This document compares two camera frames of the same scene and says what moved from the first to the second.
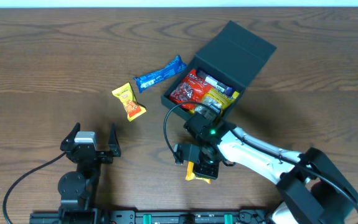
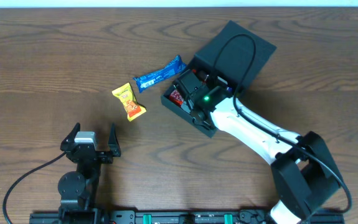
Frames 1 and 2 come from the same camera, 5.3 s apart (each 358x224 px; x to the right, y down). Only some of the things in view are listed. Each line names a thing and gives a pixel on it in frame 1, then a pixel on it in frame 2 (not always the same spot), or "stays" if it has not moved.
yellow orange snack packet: x=134 y=109 stays
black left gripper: x=104 y=155 stays
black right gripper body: x=208 y=167 to x=191 y=107
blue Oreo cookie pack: x=177 y=65 stays
